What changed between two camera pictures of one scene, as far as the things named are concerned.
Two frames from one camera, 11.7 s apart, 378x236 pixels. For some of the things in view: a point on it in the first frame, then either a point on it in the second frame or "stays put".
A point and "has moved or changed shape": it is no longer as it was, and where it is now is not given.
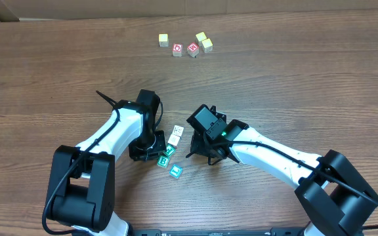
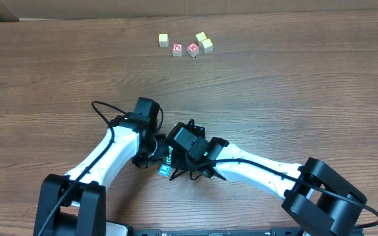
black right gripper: (199, 151) → (182, 164)
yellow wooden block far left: (163, 40) stays put
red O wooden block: (177, 50) stays put
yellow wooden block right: (207, 45) stays put
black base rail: (283, 231) stays put
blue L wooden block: (176, 171) has moved or changed shape
